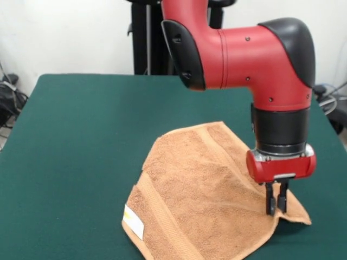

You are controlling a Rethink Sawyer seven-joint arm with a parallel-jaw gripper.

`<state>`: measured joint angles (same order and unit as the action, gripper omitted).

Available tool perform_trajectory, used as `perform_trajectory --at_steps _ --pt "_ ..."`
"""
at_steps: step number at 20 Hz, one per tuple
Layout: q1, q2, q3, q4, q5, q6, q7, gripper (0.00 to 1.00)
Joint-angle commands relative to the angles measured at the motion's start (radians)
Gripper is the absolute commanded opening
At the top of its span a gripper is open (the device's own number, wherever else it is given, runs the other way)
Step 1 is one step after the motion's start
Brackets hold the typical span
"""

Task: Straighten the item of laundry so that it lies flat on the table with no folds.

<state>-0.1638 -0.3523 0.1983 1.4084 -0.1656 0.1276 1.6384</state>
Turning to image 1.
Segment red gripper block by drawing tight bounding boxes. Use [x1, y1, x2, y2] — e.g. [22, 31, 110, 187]
[246, 143, 317, 217]

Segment orange-brown terry towel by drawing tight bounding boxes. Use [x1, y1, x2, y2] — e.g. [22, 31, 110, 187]
[120, 121, 312, 260]

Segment dark green table cloth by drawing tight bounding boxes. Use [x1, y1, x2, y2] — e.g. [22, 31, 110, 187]
[0, 73, 347, 260]

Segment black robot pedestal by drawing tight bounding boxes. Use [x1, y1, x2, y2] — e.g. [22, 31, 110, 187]
[126, 0, 236, 76]

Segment black equipment with cables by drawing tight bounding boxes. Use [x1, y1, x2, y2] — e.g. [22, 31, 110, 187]
[0, 73, 29, 129]

